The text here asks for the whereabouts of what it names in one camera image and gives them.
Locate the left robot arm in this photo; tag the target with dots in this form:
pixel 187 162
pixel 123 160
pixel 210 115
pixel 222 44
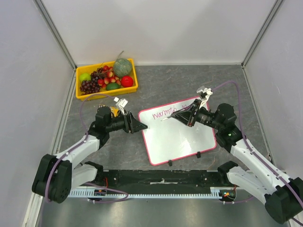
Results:
pixel 58 174

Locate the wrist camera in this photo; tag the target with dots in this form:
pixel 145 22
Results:
pixel 120 104
pixel 204 94

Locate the red apple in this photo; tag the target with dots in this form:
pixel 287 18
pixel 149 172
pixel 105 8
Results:
pixel 127 81

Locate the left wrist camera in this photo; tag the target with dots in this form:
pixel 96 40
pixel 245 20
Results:
pixel 120 104

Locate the pink framed whiteboard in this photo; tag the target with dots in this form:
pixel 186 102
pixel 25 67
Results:
pixel 170 140

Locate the dark purple grape bunch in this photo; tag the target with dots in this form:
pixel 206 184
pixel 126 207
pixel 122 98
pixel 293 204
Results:
pixel 89 87

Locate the light blue cable duct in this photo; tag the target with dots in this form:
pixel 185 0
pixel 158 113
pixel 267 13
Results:
pixel 97 193

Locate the yellow plastic bin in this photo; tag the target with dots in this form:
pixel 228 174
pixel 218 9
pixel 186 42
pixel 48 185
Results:
pixel 92 70

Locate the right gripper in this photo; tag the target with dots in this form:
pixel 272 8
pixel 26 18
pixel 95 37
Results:
pixel 192 116

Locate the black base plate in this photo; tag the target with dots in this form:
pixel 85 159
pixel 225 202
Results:
pixel 115 178

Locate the green lime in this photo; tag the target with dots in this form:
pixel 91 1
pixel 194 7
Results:
pixel 112 86

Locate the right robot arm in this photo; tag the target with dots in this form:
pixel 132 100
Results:
pixel 281 195

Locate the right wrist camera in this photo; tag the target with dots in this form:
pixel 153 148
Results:
pixel 204 94

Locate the yellow snack packet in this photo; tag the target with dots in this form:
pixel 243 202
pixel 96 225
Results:
pixel 114 110

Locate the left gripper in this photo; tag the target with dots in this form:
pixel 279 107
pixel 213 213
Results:
pixel 131 125

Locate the green apple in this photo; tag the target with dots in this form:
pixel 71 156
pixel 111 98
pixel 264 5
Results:
pixel 84 77

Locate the green netted melon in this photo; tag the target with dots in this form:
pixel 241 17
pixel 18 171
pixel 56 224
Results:
pixel 122 67

